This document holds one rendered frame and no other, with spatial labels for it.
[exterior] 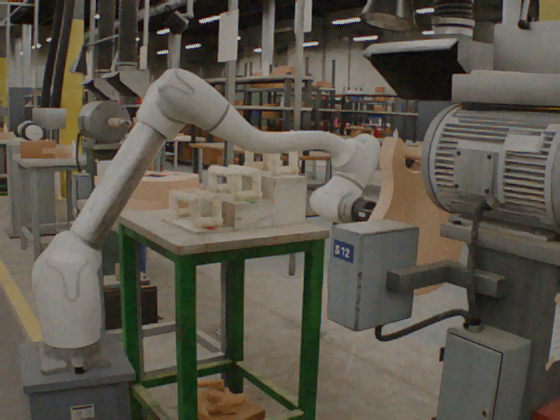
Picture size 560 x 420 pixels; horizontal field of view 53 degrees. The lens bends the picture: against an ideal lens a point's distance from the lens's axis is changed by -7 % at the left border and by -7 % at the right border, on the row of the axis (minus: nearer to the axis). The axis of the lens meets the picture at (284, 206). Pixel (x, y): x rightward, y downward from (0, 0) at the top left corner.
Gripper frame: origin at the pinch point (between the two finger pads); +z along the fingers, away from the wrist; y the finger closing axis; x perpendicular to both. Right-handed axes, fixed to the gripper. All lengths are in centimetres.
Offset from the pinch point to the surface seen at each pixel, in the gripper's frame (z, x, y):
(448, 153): 25.7, 18.8, 20.4
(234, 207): -66, -7, 15
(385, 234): 25.6, 1.0, 35.0
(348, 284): 22.6, -9.8, 39.7
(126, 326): -109, -64, 33
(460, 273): 33.2, -5.0, 19.1
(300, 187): -67, 2, -11
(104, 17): -280, 85, 10
